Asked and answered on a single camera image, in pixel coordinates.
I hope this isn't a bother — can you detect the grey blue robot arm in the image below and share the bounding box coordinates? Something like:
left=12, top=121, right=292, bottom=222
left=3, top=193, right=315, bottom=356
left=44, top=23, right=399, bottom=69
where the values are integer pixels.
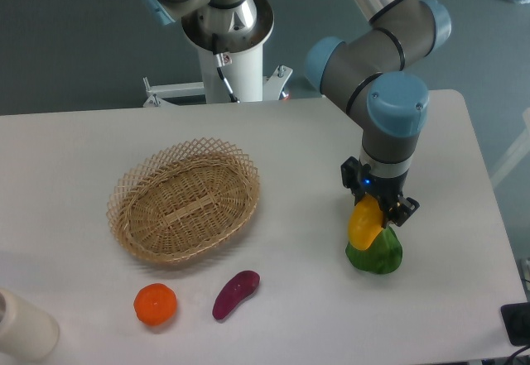
left=145, top=0, right=451, bottom=226

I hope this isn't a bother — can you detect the black cable on pedestal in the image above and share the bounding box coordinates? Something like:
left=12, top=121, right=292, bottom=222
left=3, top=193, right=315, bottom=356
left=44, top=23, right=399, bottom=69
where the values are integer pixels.
left=211, top=32, right=241, bottom=104

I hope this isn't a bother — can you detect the woven wicker basket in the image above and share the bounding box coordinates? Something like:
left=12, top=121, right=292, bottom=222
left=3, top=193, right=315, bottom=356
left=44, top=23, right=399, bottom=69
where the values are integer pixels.
left=107, top=137, right=260, bottom=265

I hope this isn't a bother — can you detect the purple sweet potato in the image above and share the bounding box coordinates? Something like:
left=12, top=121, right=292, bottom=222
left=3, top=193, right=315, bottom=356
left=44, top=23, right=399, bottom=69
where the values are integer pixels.
left=212, top=270, right=261, bottom=321

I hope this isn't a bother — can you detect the orange persimmon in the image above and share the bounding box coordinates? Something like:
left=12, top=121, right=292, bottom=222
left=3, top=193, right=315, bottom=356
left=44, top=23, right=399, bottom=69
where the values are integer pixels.
left=133, top=283, right=178, bottom=327

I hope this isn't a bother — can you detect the green cabbage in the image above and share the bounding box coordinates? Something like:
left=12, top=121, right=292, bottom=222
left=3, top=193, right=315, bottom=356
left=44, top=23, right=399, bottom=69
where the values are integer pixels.
left=345, top=227, right=403, bottom=275

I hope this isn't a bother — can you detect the white cylindrical post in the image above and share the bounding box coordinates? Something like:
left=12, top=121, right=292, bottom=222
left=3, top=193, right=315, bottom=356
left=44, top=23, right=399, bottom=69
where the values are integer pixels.
left=1, top=288, right=60, bottom=362

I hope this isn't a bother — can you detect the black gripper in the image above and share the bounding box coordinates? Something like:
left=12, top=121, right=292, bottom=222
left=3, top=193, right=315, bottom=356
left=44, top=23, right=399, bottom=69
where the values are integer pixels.
left=340, top=156, right=420, bottom=227

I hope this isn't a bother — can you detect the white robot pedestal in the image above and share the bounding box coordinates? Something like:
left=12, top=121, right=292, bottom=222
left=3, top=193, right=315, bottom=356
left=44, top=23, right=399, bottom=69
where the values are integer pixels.
left=142, top=0, right=294, bottom=108

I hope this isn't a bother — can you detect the yellow mango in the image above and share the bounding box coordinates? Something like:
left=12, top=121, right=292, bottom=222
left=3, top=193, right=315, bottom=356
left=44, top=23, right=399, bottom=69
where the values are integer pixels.
left=348, top=195, right=383, bottom=251

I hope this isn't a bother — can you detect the black device at table edge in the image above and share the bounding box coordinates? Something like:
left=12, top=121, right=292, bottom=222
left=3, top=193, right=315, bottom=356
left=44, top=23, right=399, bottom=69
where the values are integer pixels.
left=500, top=302, right=529, bottom=346

